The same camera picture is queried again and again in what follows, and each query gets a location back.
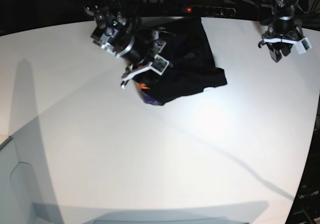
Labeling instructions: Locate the black T-shirt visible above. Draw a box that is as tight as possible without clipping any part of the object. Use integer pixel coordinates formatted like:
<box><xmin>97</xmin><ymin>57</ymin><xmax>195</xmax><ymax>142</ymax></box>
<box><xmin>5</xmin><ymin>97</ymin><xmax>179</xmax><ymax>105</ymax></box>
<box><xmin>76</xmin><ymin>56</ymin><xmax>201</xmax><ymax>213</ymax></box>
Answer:
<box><xmin>134</xmin><ymin>17</ymin><xmax>227</xmax><ymax>106</ymax></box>

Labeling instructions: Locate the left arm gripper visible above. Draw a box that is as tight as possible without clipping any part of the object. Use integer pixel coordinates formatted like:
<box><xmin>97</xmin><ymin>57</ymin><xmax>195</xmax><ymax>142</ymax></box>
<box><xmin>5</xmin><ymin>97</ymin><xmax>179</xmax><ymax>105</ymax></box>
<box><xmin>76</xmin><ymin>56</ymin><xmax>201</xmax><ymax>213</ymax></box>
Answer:
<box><xmin>258</xmin><ymin>16</ymin><xmax>304</xmax><ymax>63</ymax></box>

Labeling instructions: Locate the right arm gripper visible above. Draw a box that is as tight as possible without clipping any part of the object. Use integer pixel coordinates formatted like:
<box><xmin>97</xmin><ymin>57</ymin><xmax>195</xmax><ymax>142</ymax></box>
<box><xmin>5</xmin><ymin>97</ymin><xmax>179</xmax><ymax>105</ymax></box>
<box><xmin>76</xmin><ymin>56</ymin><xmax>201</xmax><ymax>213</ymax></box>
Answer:
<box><xmin>119</xmin><ymin>30</ymin><xmax>167</xmax><ymax>88</ymax></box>

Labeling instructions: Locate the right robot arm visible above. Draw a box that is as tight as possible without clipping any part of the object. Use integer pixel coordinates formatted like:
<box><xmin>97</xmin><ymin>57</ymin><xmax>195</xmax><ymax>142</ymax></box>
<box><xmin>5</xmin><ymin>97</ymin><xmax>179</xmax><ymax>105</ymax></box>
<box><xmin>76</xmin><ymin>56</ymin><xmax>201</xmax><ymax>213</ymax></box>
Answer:
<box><xmin>83</xmin><ymin>0</ymin><xmax>170</xmax><ymax>88</ymax></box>

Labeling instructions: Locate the black power strip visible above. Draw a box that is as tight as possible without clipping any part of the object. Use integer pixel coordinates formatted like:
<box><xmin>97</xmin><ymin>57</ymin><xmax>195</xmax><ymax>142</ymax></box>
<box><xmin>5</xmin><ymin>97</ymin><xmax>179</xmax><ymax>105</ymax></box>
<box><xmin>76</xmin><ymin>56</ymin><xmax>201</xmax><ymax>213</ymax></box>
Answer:
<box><xmin>179</xmin><ymin>5</ymin><xmax>236</xmax><ymax>18</ymax></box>

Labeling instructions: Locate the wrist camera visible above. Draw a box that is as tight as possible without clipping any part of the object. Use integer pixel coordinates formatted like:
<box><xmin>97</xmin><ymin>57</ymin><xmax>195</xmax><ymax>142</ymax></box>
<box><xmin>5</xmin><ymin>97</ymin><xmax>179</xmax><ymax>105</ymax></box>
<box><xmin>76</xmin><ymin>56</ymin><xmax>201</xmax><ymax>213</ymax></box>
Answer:
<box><xmin>149</xmin><ymin>54</ymin><xmax>170</xmax><ymax>76</ymax></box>
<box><xmin>295</xmin><ymin>36</ymin><xmax>313</xmax><ymax>55</ymax></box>

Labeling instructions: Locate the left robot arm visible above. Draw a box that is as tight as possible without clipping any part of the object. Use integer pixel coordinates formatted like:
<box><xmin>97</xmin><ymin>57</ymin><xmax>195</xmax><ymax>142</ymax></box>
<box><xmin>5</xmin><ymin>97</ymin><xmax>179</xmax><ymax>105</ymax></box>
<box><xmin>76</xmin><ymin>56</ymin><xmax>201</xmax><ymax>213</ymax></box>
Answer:
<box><xmin>258</xmin><ymin>0</ymin><xmax>304</xmax><ymax>63</ymax></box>

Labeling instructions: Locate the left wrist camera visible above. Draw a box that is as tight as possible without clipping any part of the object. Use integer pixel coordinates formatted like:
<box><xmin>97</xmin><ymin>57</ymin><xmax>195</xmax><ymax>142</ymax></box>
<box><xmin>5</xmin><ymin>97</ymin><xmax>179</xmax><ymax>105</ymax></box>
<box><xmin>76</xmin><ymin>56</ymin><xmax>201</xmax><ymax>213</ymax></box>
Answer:
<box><xmin>295</xmin><ymin>36</ymin><xmax>313</xmax><ymax>55</ymax></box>

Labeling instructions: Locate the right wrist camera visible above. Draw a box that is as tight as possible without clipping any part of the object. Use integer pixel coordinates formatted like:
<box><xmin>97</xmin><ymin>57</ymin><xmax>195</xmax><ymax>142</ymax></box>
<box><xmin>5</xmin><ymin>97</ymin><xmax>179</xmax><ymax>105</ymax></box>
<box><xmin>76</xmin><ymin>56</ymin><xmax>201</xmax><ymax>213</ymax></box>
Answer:
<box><xmin>149</xmin><ymin>54</ymin><xmax>170</xmax><ymax>76</ymax></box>

